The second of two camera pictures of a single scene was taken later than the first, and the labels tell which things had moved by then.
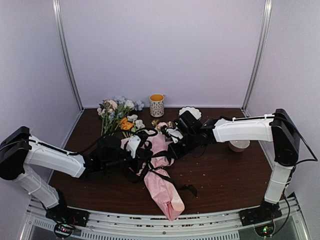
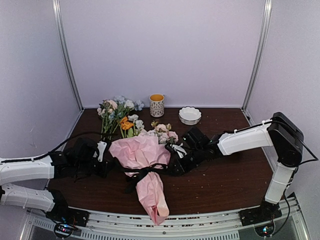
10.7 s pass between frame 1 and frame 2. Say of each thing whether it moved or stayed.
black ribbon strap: moved
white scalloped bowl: stayed
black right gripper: moved
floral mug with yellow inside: stayed
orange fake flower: stayed
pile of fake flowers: stayed
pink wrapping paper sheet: moved
